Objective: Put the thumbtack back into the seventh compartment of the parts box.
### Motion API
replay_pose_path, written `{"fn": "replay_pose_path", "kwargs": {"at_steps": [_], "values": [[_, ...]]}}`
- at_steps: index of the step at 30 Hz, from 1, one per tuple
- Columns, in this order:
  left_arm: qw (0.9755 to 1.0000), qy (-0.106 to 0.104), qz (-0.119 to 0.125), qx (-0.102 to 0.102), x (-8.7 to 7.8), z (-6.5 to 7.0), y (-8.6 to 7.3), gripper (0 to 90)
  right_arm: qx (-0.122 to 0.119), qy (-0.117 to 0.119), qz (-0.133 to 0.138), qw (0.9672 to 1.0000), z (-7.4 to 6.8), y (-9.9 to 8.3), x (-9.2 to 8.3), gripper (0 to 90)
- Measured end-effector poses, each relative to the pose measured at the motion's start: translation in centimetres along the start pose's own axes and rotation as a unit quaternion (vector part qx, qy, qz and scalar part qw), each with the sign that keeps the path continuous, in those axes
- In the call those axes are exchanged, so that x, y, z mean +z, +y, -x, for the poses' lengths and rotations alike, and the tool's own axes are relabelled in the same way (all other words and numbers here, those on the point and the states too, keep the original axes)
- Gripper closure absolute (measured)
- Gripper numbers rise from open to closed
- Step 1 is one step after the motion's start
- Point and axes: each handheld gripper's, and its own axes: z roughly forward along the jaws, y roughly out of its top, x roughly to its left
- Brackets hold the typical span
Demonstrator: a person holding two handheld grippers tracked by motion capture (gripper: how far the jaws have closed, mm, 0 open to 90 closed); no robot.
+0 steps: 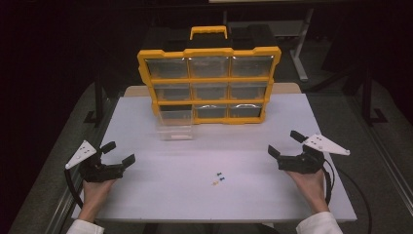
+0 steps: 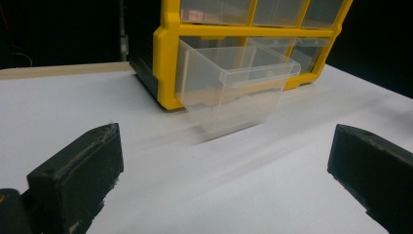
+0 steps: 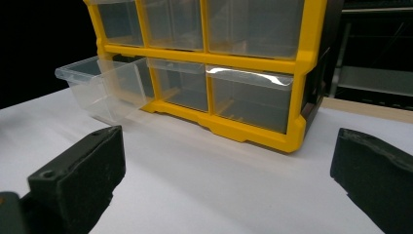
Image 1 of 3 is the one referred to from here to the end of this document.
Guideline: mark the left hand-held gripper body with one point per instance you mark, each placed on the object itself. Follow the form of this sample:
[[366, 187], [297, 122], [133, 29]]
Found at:
[[100, 172]]

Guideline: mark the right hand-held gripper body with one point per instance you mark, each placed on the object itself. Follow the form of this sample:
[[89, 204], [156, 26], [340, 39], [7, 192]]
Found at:
[[302, 162]]

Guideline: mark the clear plastic storage drawer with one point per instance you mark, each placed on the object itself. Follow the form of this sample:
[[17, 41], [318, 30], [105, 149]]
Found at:
[[175, 125]]

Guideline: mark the yellow and black organizer cabinet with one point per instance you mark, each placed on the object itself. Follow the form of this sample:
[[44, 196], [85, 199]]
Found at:
[[207, 52]]

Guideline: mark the person's left hand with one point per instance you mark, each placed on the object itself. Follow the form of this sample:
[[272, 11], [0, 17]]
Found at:
[[95, 195]]

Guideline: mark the person's right hand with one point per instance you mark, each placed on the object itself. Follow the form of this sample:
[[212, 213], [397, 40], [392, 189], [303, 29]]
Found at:
[[311, 188]]

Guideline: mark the black metal stand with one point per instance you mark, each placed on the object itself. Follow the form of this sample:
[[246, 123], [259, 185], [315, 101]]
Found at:
[[368, 100], [97, 104]]

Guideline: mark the tan wooden table board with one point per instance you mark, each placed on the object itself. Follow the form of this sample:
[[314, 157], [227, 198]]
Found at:
[[134, 91]]

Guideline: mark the white desk with metal leg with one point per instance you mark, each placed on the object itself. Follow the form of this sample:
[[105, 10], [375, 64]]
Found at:
[[302, 48]]

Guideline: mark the grid of closed transparent drawers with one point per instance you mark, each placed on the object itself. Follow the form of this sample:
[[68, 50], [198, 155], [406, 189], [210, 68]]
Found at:
[[209, 66]]

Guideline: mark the aluminium frame rail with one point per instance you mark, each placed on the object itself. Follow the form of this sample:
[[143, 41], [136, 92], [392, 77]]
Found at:
[[389, 169], [65, 204]]

